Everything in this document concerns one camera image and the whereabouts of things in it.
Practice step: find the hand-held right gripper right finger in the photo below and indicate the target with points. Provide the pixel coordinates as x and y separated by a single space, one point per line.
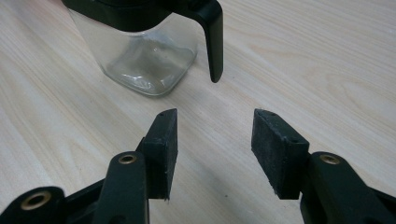
280 155

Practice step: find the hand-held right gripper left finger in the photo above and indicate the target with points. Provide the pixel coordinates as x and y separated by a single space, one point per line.
162 149

